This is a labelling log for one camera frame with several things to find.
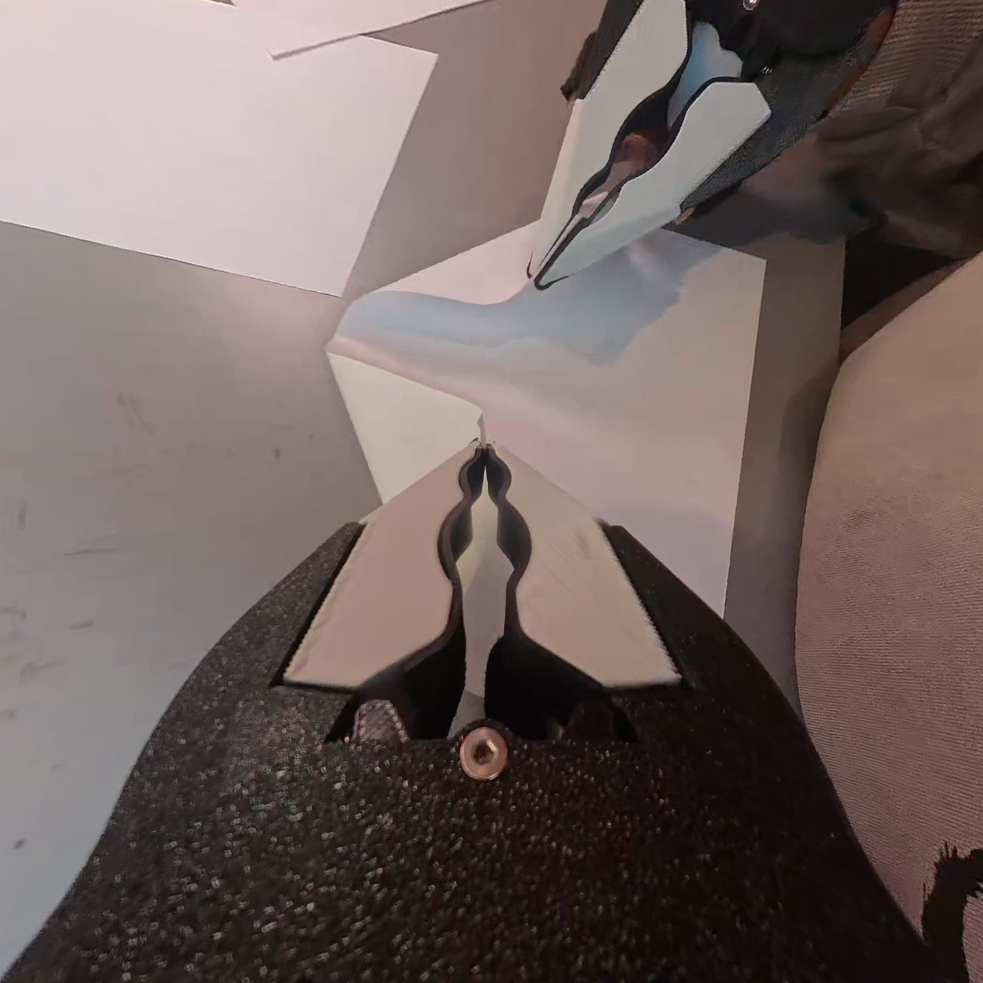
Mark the person's right hand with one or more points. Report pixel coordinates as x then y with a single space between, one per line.
806 200

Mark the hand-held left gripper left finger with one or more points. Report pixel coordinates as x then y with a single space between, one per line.
384 599

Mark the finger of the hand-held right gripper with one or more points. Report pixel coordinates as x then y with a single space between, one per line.
691 153
599 115

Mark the white paper sheet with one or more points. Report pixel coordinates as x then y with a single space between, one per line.
345 23
614 430
192 138

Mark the person's right forearm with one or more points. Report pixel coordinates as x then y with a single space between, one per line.
937 115

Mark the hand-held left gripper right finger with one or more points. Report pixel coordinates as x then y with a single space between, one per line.
584 599

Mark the person's beige sweatshirt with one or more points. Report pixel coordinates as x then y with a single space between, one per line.
883 576

